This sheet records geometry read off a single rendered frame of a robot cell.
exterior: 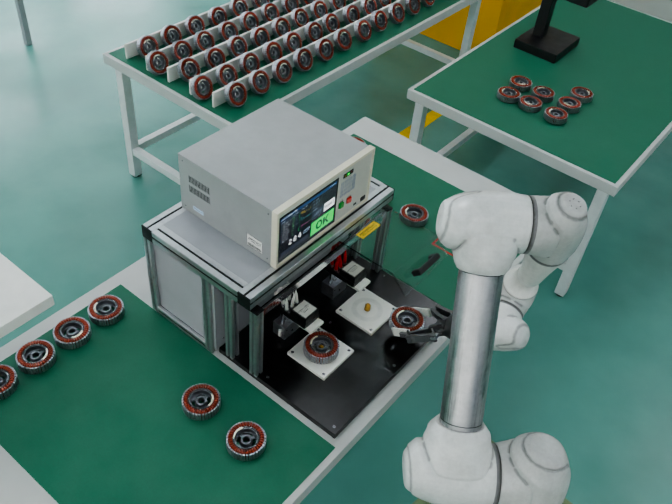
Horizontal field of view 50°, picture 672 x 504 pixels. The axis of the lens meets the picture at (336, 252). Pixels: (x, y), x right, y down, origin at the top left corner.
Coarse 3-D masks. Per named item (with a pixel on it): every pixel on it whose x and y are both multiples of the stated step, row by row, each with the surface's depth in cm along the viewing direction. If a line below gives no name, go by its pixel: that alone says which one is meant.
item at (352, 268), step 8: (328, 264) 240; (352, 264) 237; (336, 272) 237; (344, 272) 235; (352, 272) 235; (360, 272) 235; (344, 280) 236; (352, 280) 234; (360, 280) 237; (368, 280) 238; (360, 288) 235
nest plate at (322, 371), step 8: (320, 328) 234; (296, 344) 229; (344, 344) 230; (288, 352) 226; (296, 352) 226; (344, 352) 228; (352, 352) 229; (296, 360) 225; (304, 360) 224; (336, 360) 225; (344, 360) 226; (312, 368) 222; (320, 368) 223; (328, 368) 223; (336, 368) 224; (320, 376) 221
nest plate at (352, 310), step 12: (348, 300) 244; (360, 300) 245; (372, 300) 245; (384, 300) 246; (336, 312) 241; (348, 312) 240; (360, 312) 241; (372, 312) 241; (384, 312) 242; (360, 324) 237; (372, 324) 237
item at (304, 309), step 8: (280, 304) 225; (288, 304) 225; (296, 304) 225; (304, 304) 223; (312, 304) 223; (280, 312) 225; (288, 312) 222; (296, 312) 220; (304, 312) 220; (312, 312) 220; (296, 320) 221; (304, 320) 219; (312, 320) 222; (320, 320) 224; (304, 328) 220; (312, 328) 221
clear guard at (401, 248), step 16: (384, 208) 237; (368, 224) 230; (384, 224) 231; (400, 224) 232; (416, 224) 232; (352, 240) 224; (368, 240) 225; (384, 240) 225; (400, 240) 226; (416, 240) 227; (432, 240) 228; (368, 256) 220; (384, 256) 220; (400, 256) 221; (416, 256) 222; (400, 272) 217; (400, 288) 216
